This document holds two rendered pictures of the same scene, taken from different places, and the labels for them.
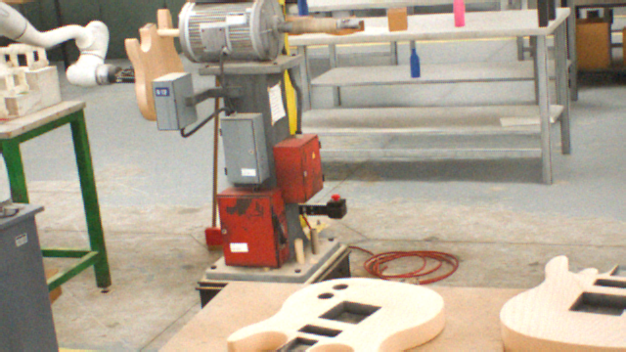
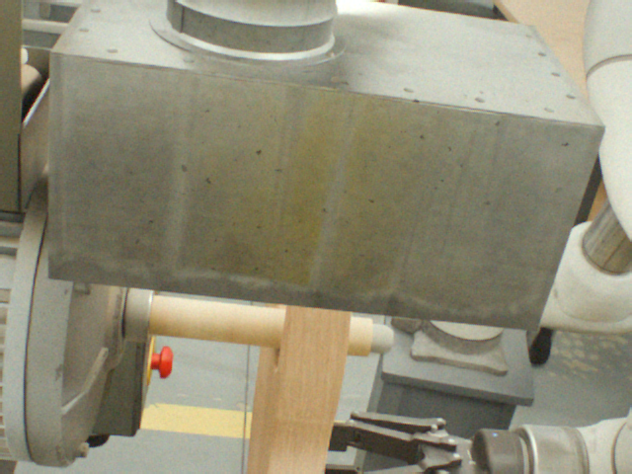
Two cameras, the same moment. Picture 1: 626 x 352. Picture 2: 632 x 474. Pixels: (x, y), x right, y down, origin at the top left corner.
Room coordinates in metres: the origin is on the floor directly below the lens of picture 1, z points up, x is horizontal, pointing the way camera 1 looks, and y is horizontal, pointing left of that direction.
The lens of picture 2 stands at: (5.09, 0.29, 1.71)
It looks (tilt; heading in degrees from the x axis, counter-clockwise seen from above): 30 degrees down; 150
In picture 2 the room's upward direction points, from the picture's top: 10 degrees clockwise
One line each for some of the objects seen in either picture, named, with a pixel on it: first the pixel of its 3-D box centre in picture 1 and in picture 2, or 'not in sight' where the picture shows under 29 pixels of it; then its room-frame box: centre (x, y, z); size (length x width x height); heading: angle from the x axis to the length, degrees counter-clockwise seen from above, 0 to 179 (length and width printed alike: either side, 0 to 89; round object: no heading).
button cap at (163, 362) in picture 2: not in sight; (156, 361); (4.27, 0.58, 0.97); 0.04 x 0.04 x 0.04; 67
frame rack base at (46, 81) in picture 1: (25, 87); not in sight; (4.99, 1.28, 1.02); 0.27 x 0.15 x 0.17; 65
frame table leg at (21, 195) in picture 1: (27, 238); not in sight; (4.49, 1.26, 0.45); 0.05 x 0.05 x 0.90; 67
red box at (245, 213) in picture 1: (251, 220); not in sight; (4.26, 0.28, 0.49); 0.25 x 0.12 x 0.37; 67
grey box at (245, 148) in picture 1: (240, 114); not in sight; (4.27, 0.27, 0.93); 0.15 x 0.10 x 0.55; 67
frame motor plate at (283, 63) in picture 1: (250, 64); not in sight; (4.41, 0.21, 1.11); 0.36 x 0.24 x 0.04; 67
